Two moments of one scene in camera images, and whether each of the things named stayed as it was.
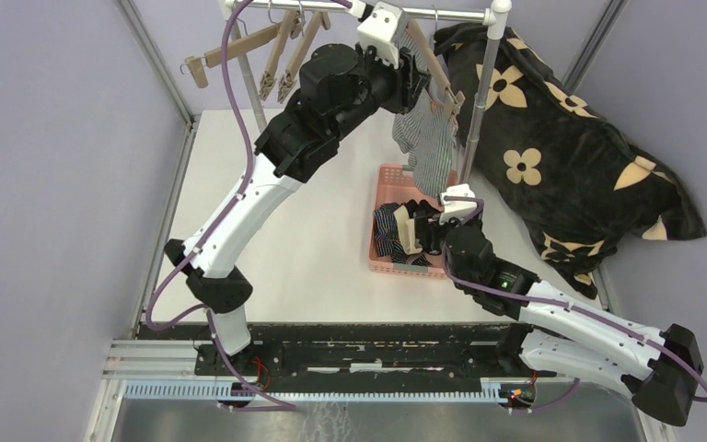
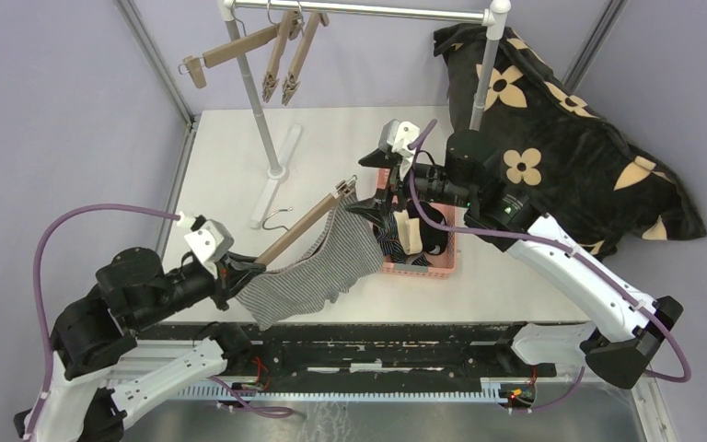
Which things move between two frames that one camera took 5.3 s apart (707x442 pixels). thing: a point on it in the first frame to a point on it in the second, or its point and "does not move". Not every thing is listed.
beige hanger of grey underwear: x=454 y=99 to x=341 y=189
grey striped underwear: x=426 y=131 to x=350 y=253
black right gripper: x=430 y=223 to x=374 y=208
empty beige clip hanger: x=196 y=65 does not move
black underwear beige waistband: x=420 y=227 does not move
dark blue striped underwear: x=388 y=238 does not move
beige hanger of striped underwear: x=291 y=21 does not move
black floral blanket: x=575 y=181 does not move
